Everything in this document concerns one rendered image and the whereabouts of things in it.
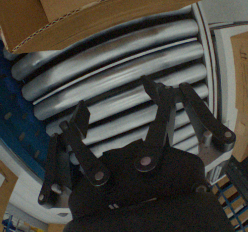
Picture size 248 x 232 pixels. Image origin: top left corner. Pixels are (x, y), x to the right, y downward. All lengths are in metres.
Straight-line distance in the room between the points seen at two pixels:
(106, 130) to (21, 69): 0.27
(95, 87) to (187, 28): 0.27
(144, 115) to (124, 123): 0.06
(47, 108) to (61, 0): 0.26
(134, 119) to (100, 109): 0.09
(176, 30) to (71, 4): 0.24
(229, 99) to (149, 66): 0.34
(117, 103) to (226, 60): 0.36
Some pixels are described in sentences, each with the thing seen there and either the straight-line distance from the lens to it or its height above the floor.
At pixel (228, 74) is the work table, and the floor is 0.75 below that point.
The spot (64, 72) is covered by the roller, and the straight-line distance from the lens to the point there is 0.30.
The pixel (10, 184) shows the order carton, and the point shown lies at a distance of 0.35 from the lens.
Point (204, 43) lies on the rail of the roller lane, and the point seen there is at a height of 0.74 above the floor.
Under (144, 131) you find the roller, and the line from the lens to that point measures 0.38.
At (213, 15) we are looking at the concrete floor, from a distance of 1.55.
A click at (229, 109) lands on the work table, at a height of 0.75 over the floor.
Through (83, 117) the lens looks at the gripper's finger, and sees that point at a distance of 0.19.
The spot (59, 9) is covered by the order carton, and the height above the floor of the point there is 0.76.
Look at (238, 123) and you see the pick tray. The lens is 0.64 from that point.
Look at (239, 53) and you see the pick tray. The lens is 0.47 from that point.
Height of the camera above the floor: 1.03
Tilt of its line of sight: 63 degrees down
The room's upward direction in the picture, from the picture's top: 164 degrees clockwise
